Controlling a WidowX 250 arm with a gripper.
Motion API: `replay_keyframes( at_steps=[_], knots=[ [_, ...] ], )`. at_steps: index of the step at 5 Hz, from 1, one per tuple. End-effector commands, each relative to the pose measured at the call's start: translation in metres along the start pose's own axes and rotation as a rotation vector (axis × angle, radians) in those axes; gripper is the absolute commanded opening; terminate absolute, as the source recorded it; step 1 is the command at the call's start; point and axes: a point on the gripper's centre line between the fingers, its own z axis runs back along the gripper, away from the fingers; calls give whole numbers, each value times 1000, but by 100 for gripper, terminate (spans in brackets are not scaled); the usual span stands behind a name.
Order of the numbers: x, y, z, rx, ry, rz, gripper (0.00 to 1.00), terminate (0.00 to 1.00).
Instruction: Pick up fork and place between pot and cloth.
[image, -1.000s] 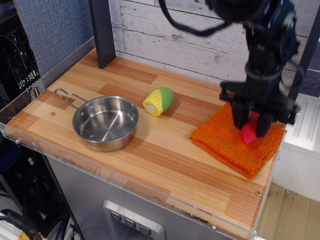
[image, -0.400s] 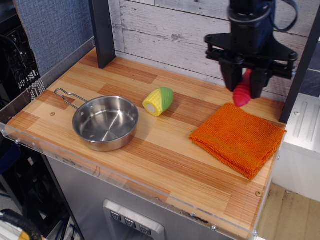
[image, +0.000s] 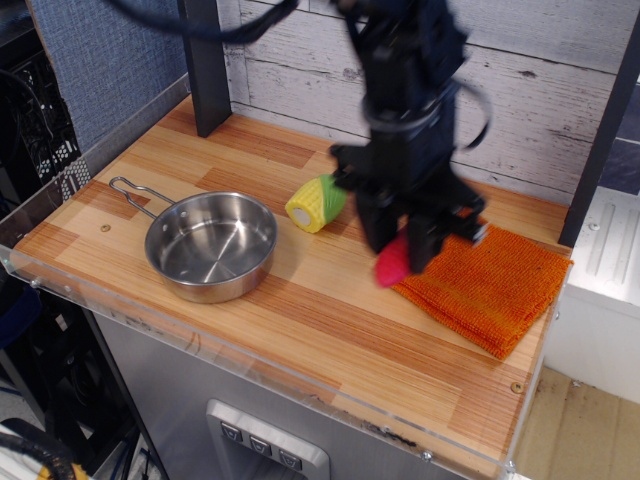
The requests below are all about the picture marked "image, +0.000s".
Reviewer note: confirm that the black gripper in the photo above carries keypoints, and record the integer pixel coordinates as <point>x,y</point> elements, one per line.
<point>408,172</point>

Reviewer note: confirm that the red handled grey fork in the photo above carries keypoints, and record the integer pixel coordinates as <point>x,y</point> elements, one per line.
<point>392,264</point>

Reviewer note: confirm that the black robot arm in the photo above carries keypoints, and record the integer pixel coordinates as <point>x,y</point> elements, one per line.
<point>410,52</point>

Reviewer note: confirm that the orange knitted cloth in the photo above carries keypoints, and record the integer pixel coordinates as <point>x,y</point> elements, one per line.
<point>491,293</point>

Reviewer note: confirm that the yellow green toy corn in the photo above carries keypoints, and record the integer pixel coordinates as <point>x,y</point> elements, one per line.
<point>316,204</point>

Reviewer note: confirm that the white side counter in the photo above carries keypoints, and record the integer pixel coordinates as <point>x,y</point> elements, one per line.
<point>595,336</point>

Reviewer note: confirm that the silver toy cabinet front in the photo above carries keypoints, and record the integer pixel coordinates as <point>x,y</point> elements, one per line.
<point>208,422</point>

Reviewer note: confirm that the black equipment rack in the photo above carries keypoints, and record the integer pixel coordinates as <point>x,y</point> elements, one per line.
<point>37,136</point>

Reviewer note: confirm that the dark right frame post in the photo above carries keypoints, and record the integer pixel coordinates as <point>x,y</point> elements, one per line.
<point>611,120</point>

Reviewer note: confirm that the dark frame post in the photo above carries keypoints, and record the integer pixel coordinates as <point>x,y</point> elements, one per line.
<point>611,120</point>
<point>206,69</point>

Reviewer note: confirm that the steel pot with handle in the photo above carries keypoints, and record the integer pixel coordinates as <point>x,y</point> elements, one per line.
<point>208,248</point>

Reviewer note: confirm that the dark left frame post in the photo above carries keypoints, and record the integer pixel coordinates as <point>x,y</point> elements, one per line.
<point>206,69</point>

